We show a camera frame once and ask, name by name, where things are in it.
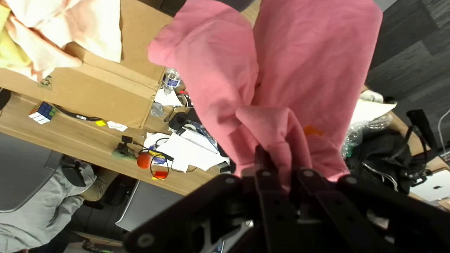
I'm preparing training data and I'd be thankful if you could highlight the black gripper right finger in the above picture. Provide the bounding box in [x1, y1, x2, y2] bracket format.
[292, 167, 450, 253]

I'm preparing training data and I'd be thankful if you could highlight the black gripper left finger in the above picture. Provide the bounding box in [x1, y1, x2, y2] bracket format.
[123, 144, 301, 253]

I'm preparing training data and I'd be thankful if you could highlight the pink shirt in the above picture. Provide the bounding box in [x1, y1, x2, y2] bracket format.
[146, 0, 384, 187]

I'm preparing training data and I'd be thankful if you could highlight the peach shirt with colourful print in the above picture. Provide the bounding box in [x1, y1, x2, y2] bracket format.
[0, 0, 123, 81]

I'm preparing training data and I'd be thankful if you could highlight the yellow shirt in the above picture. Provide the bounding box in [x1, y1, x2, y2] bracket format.
[0, 4, 31, 73]

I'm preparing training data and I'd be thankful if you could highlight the grey office chair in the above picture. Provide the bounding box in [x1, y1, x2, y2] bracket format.
[0, 132, 64, 212]
[114, 180, 182, 233]

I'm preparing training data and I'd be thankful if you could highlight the large cardboard box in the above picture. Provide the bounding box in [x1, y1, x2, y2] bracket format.
[0, 0, 177, 130]

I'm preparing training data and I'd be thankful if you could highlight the white papers stack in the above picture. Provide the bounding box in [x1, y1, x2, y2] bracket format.
[142, 128, 230, 174]

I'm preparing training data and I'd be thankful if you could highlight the small orange-capped bottle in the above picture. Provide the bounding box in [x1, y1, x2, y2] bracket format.
[149, 153, 171, 182]

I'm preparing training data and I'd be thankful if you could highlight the orange ball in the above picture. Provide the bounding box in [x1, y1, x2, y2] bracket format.
[135, 150, 154, 170]

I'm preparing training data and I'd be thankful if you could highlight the clear plastic water bottle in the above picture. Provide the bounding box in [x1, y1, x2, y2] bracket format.
[149, 69, 184, 119]

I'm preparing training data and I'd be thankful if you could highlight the person in grey hoodie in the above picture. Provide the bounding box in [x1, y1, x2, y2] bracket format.
[0, 156, 99, 253]

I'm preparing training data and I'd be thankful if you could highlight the rubik's cube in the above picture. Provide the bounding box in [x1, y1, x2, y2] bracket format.
[28, 101, 59, 125]

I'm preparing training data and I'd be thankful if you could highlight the black cable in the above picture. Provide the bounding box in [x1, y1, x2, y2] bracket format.
[53, 102, 102, 123]

